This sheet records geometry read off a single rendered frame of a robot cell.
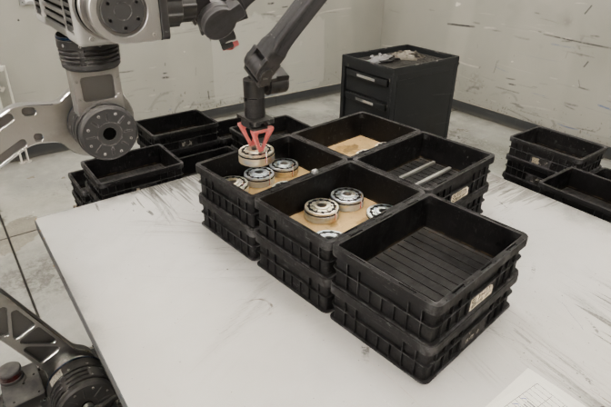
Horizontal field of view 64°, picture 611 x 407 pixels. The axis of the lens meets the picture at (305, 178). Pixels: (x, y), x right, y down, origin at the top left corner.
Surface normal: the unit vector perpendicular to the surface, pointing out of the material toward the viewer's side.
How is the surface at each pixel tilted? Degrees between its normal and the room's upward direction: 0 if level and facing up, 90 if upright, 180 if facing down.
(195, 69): 90
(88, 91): 90
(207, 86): 90
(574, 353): 0
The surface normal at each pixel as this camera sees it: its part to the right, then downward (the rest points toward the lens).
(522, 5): -0.80, 0.26
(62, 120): 0.60, 0.37
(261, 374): 0.01, -0.90
